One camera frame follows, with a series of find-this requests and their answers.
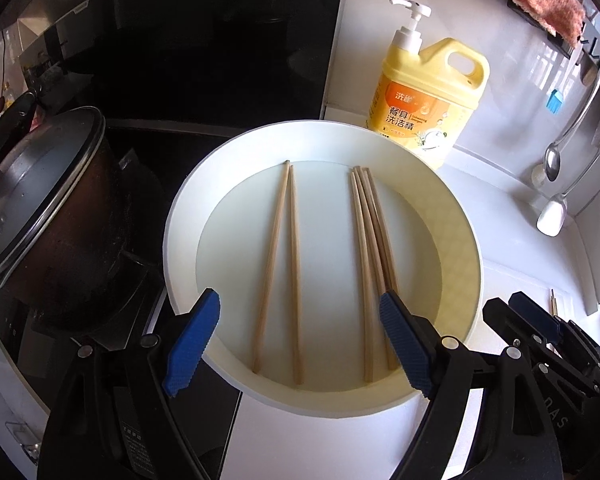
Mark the black wall hook rail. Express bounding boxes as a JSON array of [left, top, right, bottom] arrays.
[[580, 12, 600, 87]]

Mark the black cloth holder rack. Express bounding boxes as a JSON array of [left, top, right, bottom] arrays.
[[452, 0, 577, 59]]

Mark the white round basin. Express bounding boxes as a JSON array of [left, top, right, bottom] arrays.
[[163, 120, 482, 418]]

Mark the steel ladle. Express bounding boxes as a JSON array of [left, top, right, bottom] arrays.
[[543, 76, 600, 182]]

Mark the yellow dish soap bottle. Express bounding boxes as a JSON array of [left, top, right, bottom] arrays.
[[366, 0, 490, 152]]

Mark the pot with glass lid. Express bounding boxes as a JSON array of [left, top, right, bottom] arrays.
[[0, 106, 106, 288]]

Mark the blue silicone basting brush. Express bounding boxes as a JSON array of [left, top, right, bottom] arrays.
[[546, 89, 565, 114]]

